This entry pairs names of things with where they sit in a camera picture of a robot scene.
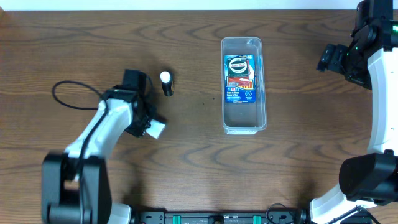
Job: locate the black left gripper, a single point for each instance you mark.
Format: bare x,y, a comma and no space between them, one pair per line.
142,125

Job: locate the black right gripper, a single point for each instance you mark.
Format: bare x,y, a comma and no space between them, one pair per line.
337,64

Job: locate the blue Kool Fever box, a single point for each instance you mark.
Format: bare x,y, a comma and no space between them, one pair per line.
234,94

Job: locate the red medicine box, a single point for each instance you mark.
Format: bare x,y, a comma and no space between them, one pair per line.
245,83

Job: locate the green round tin box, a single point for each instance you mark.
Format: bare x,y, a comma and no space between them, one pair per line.
238,67

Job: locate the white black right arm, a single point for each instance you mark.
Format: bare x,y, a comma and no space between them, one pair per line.
370,61

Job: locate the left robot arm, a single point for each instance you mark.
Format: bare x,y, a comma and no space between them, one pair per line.
75,184

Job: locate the clear plastic container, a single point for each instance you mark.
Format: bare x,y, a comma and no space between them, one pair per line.
245,118

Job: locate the dark bottle white cap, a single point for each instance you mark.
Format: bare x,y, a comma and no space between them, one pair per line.
167,83

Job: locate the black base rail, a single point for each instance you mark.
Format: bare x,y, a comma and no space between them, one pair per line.
274,215

